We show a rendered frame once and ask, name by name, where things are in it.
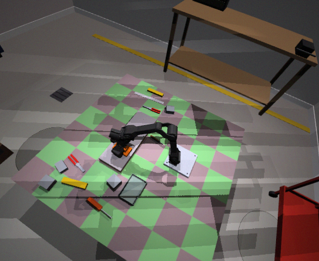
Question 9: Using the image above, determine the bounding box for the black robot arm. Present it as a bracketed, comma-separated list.
[109, 122, 181, 166]

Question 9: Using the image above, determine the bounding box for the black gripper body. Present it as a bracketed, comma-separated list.
[111, 139, 128, 157]

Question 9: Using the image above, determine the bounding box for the olive-yellow rectangular bar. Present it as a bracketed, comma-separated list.
[61, 177, 88, 189]
[147, 88, 164, 97]

